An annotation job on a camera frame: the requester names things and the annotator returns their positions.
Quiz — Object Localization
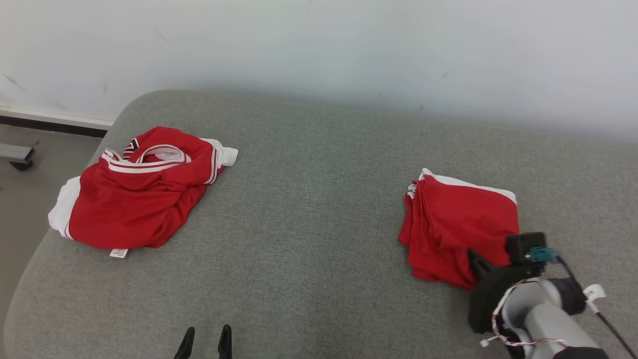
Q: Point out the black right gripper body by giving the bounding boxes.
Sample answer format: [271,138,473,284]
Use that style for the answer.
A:
[468,262,547,335]

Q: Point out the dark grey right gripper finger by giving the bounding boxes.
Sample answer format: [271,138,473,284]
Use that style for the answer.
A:
[467,248,496,281]

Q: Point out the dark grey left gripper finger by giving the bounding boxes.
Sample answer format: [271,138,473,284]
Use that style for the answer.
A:
[218,324,233,359]
[173,327,195,359]

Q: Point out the red shorts with white trim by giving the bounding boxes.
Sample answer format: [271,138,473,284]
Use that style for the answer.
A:
[398,168,520,291]

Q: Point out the red basketball jersey number 23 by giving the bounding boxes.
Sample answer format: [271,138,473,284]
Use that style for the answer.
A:
[48,126,239,259]

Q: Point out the grey fabric sofa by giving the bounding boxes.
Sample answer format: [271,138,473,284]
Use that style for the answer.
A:
[4,90,638,359]

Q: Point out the grey metal leg with caster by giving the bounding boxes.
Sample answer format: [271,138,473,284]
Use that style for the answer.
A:
[0,144,36,172]

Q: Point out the white and black baseboard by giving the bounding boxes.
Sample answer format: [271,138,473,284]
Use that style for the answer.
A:
[0,106,114,138]

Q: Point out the red white twisted wire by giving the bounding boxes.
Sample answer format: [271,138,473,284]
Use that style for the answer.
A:
[480,282,568,348]

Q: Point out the teal cable connector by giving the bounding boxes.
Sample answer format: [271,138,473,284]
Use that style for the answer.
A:
[528,247,561,264]

